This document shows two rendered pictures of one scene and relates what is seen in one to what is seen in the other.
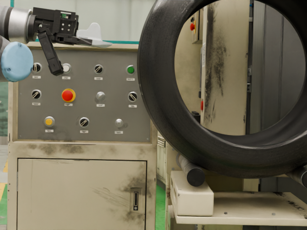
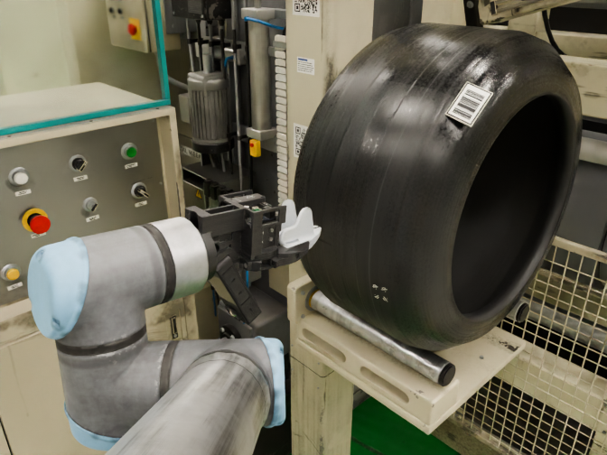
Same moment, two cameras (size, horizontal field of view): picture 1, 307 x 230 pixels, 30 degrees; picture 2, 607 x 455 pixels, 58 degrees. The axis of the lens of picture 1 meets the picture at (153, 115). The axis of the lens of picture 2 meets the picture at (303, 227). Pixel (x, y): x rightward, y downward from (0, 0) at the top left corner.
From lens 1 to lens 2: 1.24 m
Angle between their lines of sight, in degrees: 47
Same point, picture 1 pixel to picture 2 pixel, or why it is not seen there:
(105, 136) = not seen: hidden behind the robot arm
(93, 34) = (305, 228)
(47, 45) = (237, 281)
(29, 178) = (12, 373)
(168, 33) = (449, 213)
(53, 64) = (249, 308)
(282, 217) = (498, 361)
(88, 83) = (66, 190)
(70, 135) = not seen: hidden behind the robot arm
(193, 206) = (443, 406)
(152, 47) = (424, 239)
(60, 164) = not seen: hidden behind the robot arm
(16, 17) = (187, 260)
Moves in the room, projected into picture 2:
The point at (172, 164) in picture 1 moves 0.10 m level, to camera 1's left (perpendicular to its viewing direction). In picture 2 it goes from (302, 311) to (266, 329)
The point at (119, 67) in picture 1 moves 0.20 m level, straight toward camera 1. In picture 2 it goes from (109, 151) to (159, 173)
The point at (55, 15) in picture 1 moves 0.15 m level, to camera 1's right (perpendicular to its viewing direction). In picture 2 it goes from (255, 223) to (344, 190)
